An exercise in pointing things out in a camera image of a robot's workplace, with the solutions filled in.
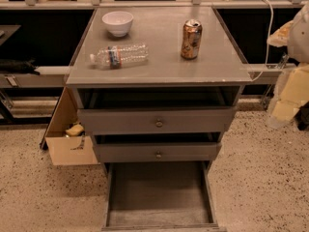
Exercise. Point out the yellow sponge in box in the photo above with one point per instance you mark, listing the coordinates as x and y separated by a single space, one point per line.
75 130

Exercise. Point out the open cardboard box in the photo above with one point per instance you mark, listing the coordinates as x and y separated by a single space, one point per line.
64 149

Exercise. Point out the grey top drawer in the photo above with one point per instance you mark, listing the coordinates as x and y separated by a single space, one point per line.
143 121

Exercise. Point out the grey middle drawer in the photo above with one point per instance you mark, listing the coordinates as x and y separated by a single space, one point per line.
152 152

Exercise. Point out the grey open bottom drawer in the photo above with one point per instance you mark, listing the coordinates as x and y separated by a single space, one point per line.
159 197

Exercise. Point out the black cloth on shelf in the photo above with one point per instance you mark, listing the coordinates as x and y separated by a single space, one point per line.
17 66

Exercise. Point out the orange soda can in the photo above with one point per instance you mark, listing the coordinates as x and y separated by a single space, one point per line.
192 35

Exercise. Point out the clear plastic water bottle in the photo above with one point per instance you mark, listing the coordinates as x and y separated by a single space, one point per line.
117 56

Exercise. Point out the white ceramic bowl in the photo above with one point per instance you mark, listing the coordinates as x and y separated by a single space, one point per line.
118 23

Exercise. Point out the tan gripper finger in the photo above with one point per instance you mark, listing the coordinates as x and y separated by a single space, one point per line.
290 94
280 36

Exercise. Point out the grey drawer cabinet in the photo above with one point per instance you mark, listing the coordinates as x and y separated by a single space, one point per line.
213 80

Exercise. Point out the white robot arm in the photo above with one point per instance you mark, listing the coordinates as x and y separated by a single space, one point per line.
298 41

